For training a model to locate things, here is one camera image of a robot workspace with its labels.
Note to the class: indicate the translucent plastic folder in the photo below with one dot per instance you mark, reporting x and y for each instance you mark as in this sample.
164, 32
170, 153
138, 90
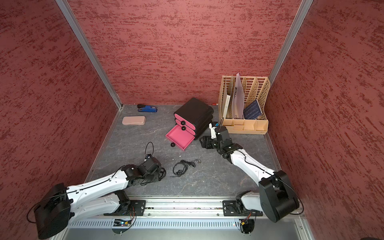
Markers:
238, 99

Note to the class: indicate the aluminium mounting rail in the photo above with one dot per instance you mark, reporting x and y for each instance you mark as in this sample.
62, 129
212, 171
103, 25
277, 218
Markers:
156, 207

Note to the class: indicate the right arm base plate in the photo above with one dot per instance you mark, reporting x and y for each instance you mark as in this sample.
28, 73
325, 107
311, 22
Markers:
236, 208

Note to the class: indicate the right aluminium corner post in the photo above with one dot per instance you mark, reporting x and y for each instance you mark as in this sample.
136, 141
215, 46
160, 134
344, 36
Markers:
292, 33

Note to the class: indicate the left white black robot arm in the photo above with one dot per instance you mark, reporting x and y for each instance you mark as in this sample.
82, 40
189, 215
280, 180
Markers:
62, 205

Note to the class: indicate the aluminium corner post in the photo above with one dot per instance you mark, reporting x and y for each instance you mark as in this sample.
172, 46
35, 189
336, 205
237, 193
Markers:
79, 33
292, 33

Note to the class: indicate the pink pencil case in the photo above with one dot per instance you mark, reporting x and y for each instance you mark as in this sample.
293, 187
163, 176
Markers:
134, 121

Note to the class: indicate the left aluminium corner post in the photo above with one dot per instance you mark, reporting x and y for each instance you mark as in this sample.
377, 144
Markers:
79, 33

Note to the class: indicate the black braided earphones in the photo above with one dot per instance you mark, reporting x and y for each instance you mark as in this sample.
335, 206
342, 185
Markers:
191, 163

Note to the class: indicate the beige file organizer rack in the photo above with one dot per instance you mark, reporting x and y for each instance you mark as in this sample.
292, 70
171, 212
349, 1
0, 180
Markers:
255, 88

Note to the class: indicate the white perforated cable tray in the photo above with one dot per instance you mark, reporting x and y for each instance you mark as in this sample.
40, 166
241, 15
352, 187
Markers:
191, 224

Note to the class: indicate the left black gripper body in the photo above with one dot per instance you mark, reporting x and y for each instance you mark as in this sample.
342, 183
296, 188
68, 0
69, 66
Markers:
153, 178

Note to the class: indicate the black pink drawer cabinet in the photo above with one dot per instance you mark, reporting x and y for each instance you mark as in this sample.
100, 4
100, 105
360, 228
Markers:
198, 113

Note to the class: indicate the pink bottom drawer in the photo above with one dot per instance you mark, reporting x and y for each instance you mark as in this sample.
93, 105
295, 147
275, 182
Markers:
182, 139

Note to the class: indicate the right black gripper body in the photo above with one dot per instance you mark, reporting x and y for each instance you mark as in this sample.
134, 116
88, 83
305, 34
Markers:
212, 143

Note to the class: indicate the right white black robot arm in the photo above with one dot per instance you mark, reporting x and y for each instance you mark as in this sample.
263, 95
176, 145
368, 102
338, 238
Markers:
276, 197

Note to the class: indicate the dark blue notebook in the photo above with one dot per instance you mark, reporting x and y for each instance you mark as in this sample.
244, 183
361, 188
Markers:
253, 111

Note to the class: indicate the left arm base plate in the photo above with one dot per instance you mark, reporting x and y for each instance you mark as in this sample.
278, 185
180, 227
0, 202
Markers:
129, 208

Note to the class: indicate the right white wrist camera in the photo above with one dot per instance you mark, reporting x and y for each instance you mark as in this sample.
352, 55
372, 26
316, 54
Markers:
212, 127

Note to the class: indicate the beige cardboard folder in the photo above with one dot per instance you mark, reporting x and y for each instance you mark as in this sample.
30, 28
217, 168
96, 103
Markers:
228, 85

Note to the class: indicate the blue black stapler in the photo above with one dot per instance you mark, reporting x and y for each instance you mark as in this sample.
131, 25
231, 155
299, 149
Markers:
146, 108

